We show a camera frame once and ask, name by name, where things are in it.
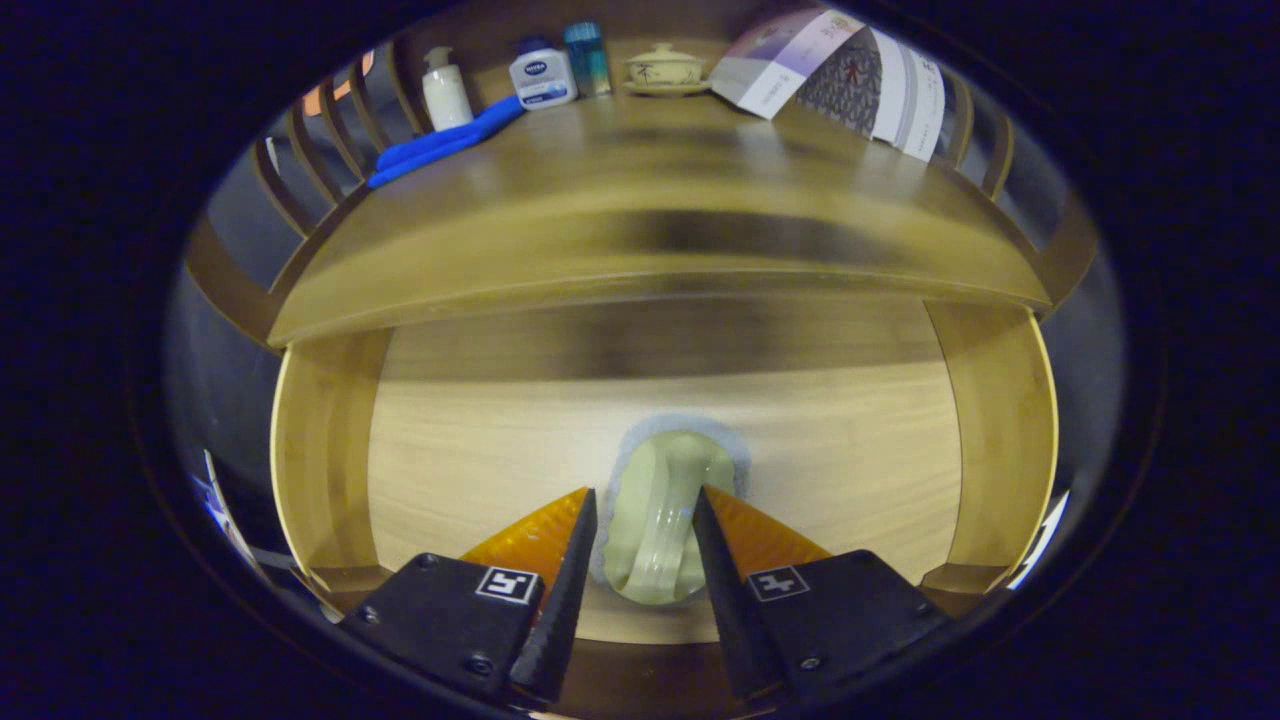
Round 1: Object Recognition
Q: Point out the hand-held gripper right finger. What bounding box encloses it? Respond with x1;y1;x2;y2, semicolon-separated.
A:
692;485;951;701

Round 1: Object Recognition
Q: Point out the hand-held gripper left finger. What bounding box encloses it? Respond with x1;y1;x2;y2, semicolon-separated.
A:
338;486;599;706

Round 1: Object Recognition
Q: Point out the pale green scrubbing brush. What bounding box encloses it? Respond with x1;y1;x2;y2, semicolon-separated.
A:
590;412;753;607

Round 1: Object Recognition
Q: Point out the wooden drawer with black knob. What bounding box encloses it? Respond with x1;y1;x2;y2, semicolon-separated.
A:
268;290;1061;720

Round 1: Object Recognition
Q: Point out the wooden countertop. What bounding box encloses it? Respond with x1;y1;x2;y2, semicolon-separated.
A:
268;90;1053;346

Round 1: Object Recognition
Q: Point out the black backdrop cloth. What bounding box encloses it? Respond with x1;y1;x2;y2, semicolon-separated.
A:
163;40;1129;591

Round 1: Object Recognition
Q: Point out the blue folded cloth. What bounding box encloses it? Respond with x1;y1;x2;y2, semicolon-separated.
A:
366;95;527;190

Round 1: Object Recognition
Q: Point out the white pump bottle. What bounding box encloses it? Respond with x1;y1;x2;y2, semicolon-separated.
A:
420;46;475;133

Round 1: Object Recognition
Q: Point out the white lotion bottle blue cap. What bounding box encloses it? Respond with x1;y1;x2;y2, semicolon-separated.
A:
508;37;579;110

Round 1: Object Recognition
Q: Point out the thin white book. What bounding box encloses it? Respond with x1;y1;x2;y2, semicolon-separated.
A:
868;35;916;146

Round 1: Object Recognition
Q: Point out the beige lidded ceramic cup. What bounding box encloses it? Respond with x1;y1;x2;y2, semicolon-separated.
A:
624;42;713;98

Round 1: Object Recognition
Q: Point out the teal slim bottle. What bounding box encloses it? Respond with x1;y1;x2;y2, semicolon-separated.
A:
562;22;613;99

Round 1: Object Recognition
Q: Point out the pink and white leaning book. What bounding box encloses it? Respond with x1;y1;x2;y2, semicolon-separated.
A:
708;8;866;121

